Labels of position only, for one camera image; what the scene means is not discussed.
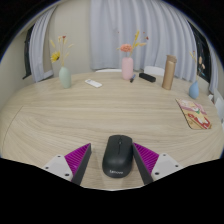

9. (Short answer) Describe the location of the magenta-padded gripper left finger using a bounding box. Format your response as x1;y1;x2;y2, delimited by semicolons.
42;142;92;186

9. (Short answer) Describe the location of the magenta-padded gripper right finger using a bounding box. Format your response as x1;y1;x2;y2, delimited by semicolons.
131;142;183;186

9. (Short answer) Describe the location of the black computer mouse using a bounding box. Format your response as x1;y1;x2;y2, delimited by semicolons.
101;134;135;179

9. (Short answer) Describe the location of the cartoon print mouse pad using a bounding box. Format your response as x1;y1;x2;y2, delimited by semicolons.
175;98;213;131

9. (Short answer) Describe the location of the white chair with blue cushion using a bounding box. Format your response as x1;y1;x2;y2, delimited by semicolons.
214;96;224;124

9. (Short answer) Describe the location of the blue vase with dried flowers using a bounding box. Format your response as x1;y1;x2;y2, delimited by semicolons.
188;50;206;100

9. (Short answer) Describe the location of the green vase with yellow flowers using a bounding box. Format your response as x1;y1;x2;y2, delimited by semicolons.
49;35;75;90

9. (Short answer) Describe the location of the white remote control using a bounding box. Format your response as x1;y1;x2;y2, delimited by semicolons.
84;78;103;89

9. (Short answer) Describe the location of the black rectangular case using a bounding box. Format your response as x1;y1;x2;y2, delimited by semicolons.
138;72;157;83

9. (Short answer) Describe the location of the bronze metal drink bottle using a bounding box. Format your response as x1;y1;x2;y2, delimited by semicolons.
161;54;178;91

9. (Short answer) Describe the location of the pink vase with flowers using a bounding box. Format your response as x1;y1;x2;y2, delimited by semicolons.
117;30;149;81

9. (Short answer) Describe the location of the narrow white curtain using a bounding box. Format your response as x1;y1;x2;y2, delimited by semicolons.
208;43;219;95
28;7;58;84

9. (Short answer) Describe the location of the dark window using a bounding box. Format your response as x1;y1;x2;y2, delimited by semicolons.
22;24;34;80
188;21;212;84

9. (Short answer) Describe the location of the wide white curtain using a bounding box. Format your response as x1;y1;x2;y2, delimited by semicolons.
89;0;198;83

